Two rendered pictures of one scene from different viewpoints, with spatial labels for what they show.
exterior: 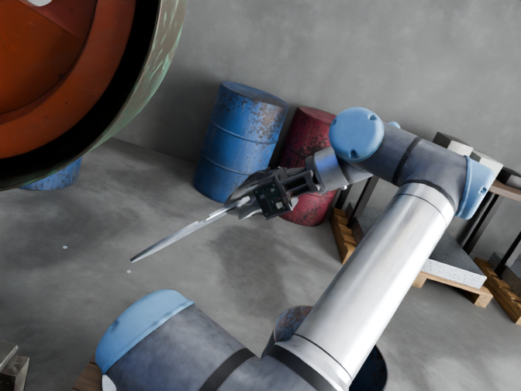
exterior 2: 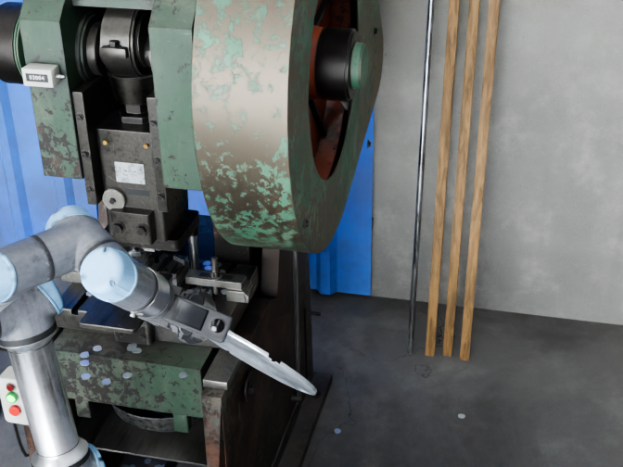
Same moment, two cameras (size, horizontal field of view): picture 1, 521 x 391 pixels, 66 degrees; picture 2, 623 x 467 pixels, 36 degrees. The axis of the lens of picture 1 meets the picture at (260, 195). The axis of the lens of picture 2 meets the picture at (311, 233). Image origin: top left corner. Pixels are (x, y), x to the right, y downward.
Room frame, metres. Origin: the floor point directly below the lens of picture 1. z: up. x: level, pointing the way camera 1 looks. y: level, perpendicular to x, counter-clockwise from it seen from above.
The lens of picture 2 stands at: (1.39, -1.24, 2.03)
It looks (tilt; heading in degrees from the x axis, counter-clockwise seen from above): 29 degrees down; 110
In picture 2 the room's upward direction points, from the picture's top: 1 degrees counter-clockwise
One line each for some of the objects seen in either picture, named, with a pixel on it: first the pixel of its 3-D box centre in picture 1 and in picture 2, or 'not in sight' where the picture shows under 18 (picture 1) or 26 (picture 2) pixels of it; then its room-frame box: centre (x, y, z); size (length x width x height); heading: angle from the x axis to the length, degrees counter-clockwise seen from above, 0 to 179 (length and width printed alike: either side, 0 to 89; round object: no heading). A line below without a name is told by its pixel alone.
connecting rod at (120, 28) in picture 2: not in sight; (134, 75); (0.30, 0.61, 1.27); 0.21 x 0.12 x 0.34; 96
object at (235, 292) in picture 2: not in sight; (219, 275); (0.47, 0.63, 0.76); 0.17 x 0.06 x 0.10; 6
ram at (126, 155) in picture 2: not in sight; (138, 175); (0.31, 0.57, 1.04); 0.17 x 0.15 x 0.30; 96
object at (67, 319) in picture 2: not in sight; (158, 296); (0.30, 0.61, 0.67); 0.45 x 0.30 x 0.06; 6
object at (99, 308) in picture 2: not in sight; (130, 319); (0.32, 0.44, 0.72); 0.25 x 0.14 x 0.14; 96
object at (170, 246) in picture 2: not in sight; (152, 231); (0.30, 0.62, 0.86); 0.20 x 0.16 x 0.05; 6
